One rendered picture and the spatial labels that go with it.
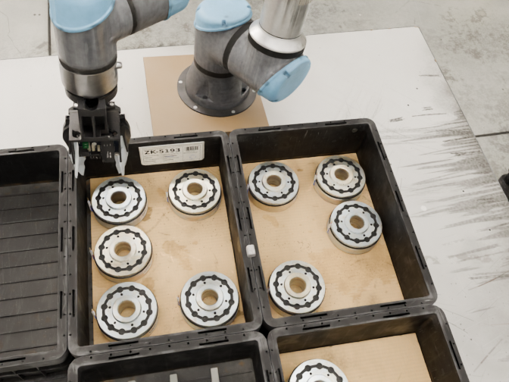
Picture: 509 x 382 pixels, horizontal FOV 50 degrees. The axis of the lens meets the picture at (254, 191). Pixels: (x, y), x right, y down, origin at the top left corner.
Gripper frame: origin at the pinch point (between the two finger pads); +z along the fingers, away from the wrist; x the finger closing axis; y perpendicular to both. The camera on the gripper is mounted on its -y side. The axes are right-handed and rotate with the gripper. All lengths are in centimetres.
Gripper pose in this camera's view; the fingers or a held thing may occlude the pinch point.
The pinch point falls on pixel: (100, 164)
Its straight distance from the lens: 95.7
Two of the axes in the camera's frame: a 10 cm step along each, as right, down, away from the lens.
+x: 9.7, -0.6, 2.3
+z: -1.5, 6.2, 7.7
